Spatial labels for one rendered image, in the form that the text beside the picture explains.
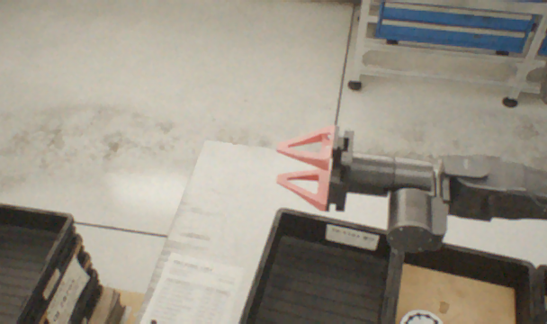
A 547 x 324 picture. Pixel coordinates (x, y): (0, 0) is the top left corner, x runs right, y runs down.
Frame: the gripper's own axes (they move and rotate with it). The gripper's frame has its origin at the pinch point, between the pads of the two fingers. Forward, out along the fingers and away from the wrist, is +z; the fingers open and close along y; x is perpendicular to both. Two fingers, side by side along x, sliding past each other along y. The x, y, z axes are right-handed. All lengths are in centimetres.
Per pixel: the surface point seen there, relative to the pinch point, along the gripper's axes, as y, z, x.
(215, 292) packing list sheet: 74, 20, 20
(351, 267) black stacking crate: 62, -14, 25
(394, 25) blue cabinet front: 102, -27, 197
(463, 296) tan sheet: 62, -40, 22
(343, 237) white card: 56, -11, 30
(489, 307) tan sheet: 62, -46, 20
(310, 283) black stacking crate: 62, -4, 19
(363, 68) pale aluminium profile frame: 129, -16, 195
